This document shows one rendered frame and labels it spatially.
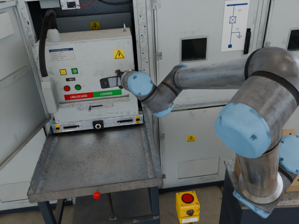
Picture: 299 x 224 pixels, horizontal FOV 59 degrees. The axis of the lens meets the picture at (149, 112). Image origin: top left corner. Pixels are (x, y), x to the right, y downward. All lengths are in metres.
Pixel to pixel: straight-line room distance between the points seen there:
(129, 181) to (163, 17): 0.93
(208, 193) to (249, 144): 1.85
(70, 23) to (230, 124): 1.88
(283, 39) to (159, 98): 1.11
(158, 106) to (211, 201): 1.40
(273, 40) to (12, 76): 1.57
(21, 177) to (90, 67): 1.11
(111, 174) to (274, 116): 0.92
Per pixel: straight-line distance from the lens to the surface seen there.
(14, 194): 2.38
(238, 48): 1.81
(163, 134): 1.93
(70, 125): 1.63
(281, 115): 0.57
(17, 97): 1.65
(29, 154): 2.07
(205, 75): 0.85
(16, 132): 1.67
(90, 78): 1.49
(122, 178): 1.29
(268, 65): 0.60
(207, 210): 2.26
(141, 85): 1.00
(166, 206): 2.26
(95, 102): 1.50
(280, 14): 1.88
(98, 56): 1.44
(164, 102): 1.06
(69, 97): 1.55
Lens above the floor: 1.74
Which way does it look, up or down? 30 degrees down
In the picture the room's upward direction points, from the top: 4 degrees counter-clockwise
